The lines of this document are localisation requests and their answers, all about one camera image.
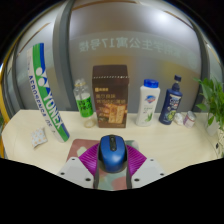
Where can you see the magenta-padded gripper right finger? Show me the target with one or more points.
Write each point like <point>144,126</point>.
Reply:
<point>148,171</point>

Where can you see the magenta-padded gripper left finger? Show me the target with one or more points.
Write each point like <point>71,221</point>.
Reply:
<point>75,171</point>

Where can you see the blue computer mouse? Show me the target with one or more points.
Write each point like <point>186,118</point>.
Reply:
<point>112,153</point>

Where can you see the pastel floral mouse pad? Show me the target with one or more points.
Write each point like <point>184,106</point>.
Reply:
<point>80,146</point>

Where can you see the small white patterned packet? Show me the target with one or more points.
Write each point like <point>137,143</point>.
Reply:
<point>39,137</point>

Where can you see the crumpled white tissue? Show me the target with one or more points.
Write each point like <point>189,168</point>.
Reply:
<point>179,119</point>

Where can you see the small white jar red band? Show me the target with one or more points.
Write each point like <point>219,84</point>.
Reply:
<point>189,120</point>

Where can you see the white bottle blue cap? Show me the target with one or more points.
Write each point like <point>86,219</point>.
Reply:
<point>147,105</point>

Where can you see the clear bottle green label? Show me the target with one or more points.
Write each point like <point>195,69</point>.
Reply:
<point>84,105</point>

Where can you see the dark blue pump bottle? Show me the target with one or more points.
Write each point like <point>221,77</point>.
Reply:
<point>170,105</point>

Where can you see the small black square object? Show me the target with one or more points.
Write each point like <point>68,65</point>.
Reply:
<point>217,145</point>

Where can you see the brown snack carton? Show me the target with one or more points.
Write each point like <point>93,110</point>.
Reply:
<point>110,96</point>

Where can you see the white green shuttlecock tube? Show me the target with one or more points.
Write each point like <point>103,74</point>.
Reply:
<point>46,93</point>

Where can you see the green plant in white pot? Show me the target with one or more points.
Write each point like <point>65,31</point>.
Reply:
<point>215,100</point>

